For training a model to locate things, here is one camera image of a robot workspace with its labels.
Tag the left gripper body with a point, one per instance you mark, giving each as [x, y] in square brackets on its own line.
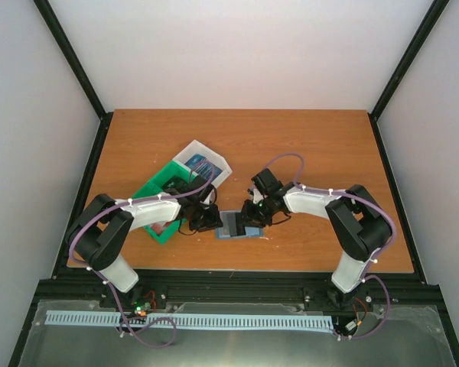
[202, 221]

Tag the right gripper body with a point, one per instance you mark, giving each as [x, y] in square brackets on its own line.
[259, 216]

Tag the teal card holder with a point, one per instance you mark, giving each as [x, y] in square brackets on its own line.
[251, 231]

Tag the green bin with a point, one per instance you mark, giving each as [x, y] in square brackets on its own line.
[153, 185]
[167, 234]

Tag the white bin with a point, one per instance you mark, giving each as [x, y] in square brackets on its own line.
[196, 147]

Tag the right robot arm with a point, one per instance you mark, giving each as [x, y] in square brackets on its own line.
[361, 226]

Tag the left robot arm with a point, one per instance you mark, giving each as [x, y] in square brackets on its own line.
[97, 236]

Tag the black card stack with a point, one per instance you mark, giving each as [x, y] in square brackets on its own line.
[176, 184]

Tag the red white card stack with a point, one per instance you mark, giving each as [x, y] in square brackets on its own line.
[159, 227]

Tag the blue card stack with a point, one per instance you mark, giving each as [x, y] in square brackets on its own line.
[201, 166]

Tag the small electronics board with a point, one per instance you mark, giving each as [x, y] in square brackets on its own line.
[144, 307]

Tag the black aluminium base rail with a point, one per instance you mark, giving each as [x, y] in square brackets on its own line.
[227, 286]

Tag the light blue cable duct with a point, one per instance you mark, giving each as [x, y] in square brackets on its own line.
[194, 321]

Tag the metal base plate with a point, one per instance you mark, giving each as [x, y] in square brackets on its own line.
[389, 336]

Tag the black frame post right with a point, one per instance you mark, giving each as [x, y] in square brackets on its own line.
[420, 36]

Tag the black frame post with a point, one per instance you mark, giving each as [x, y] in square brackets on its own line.
[420, 36]
[60, 37]

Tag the black frame post left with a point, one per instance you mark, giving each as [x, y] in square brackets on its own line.
[60, 37]

